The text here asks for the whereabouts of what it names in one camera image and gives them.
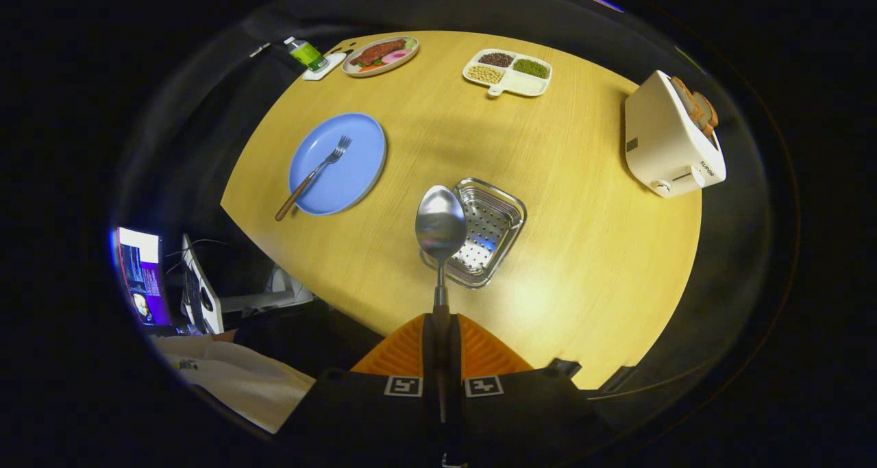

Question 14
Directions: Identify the white flat panel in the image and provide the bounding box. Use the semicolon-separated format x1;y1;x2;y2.
182;234;225;335

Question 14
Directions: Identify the wooden handled metal fork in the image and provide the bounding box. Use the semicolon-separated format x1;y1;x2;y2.
275;136;353;222

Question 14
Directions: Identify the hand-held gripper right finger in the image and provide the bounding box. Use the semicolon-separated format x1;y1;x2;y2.
441;313;617;458

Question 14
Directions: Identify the toast slice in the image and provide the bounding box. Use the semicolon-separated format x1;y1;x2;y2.
692;91;719;136
670;76;706;136

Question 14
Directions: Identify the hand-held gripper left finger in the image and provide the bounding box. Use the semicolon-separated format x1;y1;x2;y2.
277;313;441;458

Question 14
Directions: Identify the metal spoon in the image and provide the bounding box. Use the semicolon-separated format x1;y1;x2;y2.
415;185;469;428

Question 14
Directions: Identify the green label water bottle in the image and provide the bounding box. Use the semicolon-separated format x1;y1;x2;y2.
284;36;330;73

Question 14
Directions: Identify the white square coaster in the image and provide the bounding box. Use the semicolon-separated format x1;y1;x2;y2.
302;52;347;82

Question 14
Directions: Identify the lit computer monitor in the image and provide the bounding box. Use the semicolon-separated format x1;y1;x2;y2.
113;227;172;327

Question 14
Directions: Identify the blue plate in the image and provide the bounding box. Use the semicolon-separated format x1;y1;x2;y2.
288;113;388;217

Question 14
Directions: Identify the white divided dish of beans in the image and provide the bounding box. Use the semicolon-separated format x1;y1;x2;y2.
462;49;553;98

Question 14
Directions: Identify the white toaster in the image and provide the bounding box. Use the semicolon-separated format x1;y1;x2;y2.
624;70;727;199

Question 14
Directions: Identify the plate of meat and vegetables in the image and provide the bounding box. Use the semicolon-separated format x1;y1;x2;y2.
341;36;420;78

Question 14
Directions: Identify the perforated metal basket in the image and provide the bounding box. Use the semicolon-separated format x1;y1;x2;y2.
419;177;528;290

